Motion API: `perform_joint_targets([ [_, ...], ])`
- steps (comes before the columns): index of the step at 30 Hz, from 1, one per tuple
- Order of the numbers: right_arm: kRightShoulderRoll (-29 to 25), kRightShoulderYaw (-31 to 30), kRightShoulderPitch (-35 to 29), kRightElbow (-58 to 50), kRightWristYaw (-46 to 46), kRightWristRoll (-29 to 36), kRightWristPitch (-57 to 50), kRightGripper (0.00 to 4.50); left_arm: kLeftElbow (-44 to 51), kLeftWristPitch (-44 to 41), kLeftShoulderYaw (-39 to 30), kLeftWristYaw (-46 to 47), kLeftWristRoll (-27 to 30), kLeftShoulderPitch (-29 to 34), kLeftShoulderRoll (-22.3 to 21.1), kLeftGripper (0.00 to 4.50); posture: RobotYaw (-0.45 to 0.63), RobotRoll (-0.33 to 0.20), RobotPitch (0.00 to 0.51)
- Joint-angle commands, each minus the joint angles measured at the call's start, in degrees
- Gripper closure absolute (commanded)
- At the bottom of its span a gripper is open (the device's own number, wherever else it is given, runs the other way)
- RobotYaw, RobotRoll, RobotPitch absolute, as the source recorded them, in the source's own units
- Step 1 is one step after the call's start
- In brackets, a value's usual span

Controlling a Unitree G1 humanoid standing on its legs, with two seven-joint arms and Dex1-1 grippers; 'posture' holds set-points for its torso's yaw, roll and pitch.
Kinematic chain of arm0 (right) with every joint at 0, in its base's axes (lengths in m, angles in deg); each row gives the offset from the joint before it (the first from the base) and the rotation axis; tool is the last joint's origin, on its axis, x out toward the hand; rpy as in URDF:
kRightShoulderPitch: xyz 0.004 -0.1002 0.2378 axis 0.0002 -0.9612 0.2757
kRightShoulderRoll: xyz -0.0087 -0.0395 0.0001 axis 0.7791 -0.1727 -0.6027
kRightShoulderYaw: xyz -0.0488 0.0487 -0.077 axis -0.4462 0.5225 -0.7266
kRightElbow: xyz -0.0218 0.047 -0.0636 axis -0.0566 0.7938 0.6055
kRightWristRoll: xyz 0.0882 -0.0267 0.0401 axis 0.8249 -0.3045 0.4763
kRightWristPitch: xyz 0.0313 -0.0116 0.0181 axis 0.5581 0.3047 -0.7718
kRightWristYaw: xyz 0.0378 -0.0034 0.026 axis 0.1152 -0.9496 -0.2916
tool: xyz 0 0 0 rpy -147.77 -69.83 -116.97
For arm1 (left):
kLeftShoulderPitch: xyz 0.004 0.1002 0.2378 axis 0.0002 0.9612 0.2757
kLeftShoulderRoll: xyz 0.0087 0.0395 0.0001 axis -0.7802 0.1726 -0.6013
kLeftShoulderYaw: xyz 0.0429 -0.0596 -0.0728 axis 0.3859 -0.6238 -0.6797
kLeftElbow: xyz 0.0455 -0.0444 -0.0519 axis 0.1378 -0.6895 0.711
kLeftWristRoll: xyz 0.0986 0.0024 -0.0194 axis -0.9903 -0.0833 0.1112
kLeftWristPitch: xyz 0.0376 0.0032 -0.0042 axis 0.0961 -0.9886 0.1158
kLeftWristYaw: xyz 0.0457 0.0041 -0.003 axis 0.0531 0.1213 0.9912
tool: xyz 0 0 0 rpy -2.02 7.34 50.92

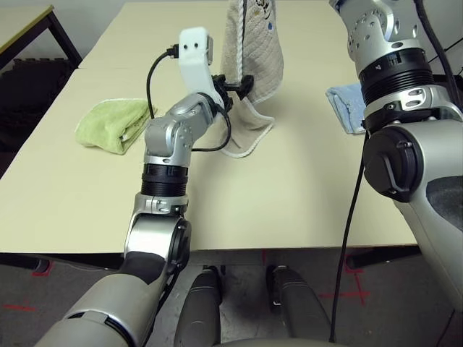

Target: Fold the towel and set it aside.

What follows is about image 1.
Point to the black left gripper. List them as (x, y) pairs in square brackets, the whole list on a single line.
[(221, 90)]

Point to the grey robot left leg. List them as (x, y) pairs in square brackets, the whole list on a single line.
[(199, 311)]

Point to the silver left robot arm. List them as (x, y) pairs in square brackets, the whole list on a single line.
[(170, 130)]

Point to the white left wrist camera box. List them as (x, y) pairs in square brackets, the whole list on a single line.
[(193, 47)]

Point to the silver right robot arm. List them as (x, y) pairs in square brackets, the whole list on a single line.
[(383, 47)]

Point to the green folded towel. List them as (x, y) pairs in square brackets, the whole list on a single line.
[(108, 123)]

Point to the black foam floor mats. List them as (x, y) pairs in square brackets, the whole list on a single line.
[(29, 86)]

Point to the beige towel with white trim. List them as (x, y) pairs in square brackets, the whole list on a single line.
[(260, 47)]

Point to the blue folded towel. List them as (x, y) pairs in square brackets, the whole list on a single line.
[(347, 105)]

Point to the grey robot torso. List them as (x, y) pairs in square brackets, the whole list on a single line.
[(282, 342)]

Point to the wooden side table black frame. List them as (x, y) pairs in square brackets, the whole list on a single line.
[(21, 25)]

